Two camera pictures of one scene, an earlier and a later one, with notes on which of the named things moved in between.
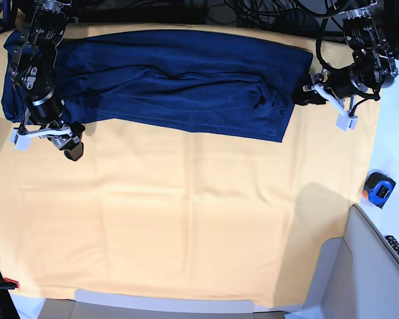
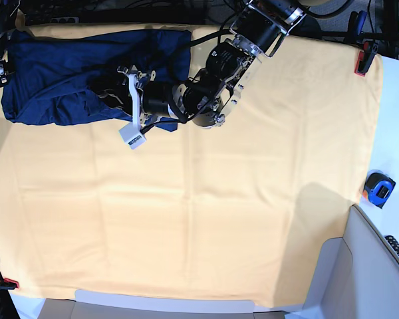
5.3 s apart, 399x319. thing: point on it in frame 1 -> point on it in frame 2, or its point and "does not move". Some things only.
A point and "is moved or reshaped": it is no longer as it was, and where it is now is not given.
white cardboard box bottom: x=90 y=305 does not move
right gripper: x=338 y=84 -> x=149 y=98
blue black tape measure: x=378 y=189 does not move
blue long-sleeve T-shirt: x=222 y=86 is moved or reshaped
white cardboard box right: x=359 y=276 does not move
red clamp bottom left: x=6 y=284 does not move
